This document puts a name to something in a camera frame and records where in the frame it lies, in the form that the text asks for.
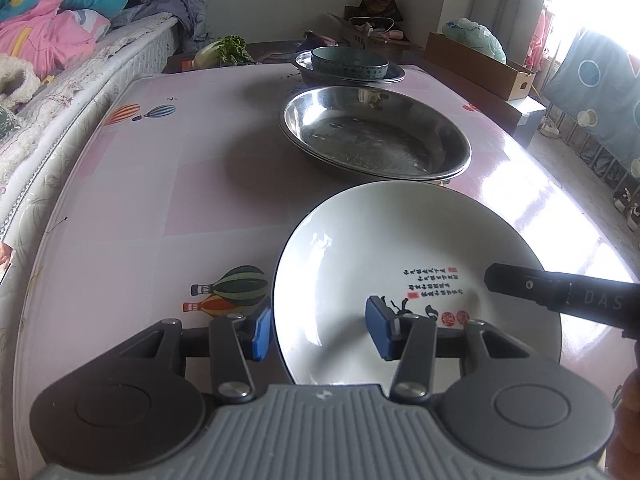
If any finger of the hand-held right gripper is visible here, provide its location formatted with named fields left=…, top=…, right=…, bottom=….
left=484, top=262, right=568, bottom=313

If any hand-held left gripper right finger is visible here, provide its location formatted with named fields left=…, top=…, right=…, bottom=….
left=365, top=295, right=532, bottom=405

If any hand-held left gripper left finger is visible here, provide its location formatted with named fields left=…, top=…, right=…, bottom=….
left=117, top=306, right=274, bottom=405

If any white ceramic plate black print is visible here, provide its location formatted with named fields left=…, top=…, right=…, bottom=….
left=272, top=181, right=562, bottom=387

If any stainless steel plate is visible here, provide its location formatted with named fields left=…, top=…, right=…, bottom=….
left=285, top=132, right=471, bottom=184
left=278, top=85, right=472, bottom=177

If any green ceramic bowl blue pattern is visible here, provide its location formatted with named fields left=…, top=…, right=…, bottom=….
left=310, top=45, right=390, bottom=82

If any small stainless steel basin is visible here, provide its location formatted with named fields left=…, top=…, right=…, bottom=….
left=291, top=51, right=406, bottom=87

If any person's right hand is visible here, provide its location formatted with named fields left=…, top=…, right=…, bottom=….
left=612, top=364, right=640, bottom=462

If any dark shoe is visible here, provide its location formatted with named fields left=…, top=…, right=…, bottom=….
left=612, top=186, right=640, bottom=232

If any grey box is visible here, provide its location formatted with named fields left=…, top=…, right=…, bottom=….
left=504, top=94, right=547, bottom=148

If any pink balloon-print tablecloth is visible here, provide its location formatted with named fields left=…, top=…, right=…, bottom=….
left=12, top=62, right=640, bottom=467

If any blue cloth with circles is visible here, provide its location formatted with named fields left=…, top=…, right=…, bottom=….
left=541, top=27, right=640, bottom=177

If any green white plastic bag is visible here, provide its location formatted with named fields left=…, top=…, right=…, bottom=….
left=442, top=17, right=508, bottom=64

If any napa cabbage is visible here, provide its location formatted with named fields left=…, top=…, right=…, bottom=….
left=193, top=35, right=257, bottom=69

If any cardboard box with open flaps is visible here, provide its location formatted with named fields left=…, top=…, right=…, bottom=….
left=327, top=11, right=425, bottom=64

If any white quilted mattress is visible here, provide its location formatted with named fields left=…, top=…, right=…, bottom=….
left=0, top=14, right=182, bottom=243

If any dark printed bag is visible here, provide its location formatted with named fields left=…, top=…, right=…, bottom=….
left=344, top=0, right=402, bottom=22

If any grey purple clothing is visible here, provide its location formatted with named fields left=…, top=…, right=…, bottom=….
left=109, top=0, right=212, bottom=45

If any white fluffy cloth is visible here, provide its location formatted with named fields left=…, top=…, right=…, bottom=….
left=0, top=54, right=42, bottom=113

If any pink and blue printed blanket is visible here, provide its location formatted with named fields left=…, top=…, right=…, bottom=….
left=0, top=0, right=131, bottom=72

